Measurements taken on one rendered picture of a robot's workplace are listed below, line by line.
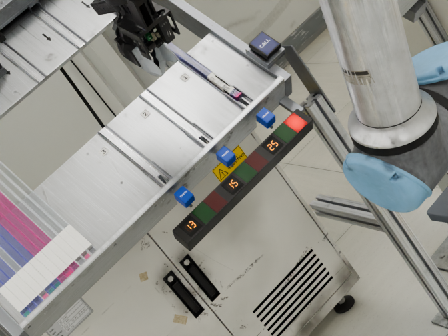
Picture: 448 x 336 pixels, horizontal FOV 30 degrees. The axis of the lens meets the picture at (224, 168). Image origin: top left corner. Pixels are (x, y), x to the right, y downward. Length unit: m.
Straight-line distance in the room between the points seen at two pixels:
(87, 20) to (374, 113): 0.88
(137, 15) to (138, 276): 0.72
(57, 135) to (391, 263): 1.69
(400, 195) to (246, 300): 0.96
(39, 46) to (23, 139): 1.70
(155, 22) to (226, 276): 0.79
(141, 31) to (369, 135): 0.46
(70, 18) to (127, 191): 0.44
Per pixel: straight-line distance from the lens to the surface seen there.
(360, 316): 2.18
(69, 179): 1.58
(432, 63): 1.19
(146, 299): 1.89
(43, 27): 1.81
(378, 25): 0.97
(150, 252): 1.87
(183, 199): 1.50
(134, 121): 1.62
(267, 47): 1.62
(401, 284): 2.19
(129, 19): 1.39
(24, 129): 3.45
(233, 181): 1.53
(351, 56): 1.00
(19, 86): 1.73
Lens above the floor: 1.26
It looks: 22 degrees down
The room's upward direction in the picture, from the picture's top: 37 degrees counter-clockwise
